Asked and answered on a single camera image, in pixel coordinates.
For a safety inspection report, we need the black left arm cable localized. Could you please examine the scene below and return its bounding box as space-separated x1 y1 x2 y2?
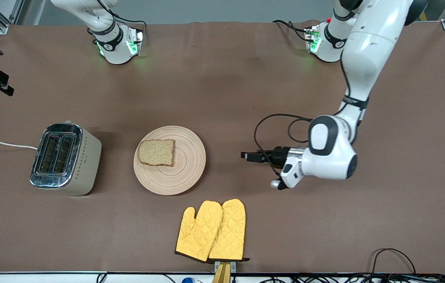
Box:
253 114 318 176

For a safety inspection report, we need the beige chrome two-slot toaster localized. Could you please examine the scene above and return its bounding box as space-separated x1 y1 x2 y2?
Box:
30 120 102 196

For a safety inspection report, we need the black cable bundle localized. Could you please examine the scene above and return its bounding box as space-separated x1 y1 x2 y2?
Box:
262 273 445 283

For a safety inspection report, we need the round wooden plate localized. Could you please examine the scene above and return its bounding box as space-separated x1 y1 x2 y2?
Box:
134 125 207 196

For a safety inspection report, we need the brown table cover sheet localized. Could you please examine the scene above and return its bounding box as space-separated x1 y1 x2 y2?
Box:
0 20 445 274

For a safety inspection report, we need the wooden stick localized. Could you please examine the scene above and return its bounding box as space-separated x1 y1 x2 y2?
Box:
211 263 231 283

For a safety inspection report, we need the black cable loop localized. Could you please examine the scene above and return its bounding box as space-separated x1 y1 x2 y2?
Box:
371 248 417 276

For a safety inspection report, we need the yellow quilted oven mitt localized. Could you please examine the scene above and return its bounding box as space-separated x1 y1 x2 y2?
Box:
175 200 223 263
209 198 249 262

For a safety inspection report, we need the black base cable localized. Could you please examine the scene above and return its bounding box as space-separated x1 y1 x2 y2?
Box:
273 20 310 42
93 0 148 28

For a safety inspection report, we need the brown toast slice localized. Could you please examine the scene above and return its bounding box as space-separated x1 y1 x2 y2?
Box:
138 139 176 167

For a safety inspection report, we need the green-lit base connector box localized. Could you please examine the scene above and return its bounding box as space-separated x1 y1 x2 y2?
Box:
125 26 145 56
304 26 322 54

